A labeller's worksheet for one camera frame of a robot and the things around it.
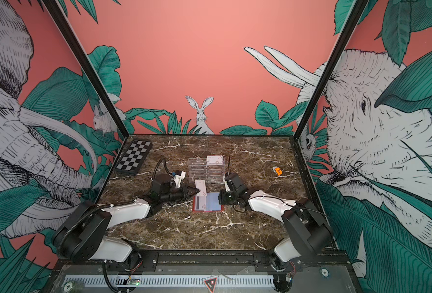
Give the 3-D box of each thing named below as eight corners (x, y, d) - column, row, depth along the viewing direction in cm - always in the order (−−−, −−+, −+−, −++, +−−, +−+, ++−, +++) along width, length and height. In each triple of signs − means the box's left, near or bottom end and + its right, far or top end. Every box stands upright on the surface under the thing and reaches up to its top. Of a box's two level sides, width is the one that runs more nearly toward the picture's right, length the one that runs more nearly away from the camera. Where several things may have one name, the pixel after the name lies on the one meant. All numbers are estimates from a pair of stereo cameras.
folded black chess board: (116, 173, 104) (113, 169, 100) (134, 143, 119) (132, 139, 116) (137, 175, 103) (134, 171, 100) (152, 145, 118) (150, 140, 115)
